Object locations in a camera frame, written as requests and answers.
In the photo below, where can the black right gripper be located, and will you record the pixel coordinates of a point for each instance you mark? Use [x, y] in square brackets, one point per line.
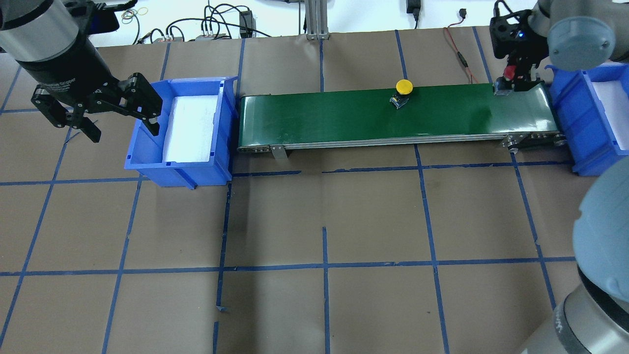
[522, 61]

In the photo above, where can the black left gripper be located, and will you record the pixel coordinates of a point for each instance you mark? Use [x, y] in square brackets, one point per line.
[68, 64]

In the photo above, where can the red push button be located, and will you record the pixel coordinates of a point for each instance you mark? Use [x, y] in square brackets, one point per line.
[504, 84]

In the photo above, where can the yellow push button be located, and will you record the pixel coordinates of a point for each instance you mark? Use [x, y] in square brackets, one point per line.
[403, 90]

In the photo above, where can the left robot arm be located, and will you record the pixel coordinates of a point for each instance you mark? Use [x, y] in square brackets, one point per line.
[49, 39]

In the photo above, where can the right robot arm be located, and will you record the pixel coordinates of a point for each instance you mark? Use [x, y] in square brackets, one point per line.
[587, 44]

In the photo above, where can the blue left bin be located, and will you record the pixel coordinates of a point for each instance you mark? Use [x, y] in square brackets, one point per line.
[145, 151]

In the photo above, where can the blue bin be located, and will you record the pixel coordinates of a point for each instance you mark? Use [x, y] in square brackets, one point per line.
[145, 151]
[582, 118]

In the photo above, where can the white foam left pad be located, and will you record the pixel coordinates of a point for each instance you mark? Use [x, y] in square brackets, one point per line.
[190, 129]

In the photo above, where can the white foam pad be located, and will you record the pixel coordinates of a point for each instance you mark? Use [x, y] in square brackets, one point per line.
[615, 103]
[190, 129]

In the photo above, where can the blue right bin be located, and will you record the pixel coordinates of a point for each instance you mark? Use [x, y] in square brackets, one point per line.
[582, 118]

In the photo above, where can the white foam right pad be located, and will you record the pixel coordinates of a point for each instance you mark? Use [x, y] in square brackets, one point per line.
[615, 103]

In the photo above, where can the green conveyor belt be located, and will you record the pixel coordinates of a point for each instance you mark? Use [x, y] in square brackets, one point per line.
[363, 118]

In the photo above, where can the black power adapter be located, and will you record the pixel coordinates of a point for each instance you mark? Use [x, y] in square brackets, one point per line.
[246, 24]

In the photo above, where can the aluminium frame post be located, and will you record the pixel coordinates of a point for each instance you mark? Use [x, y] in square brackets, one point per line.
[316, 14]

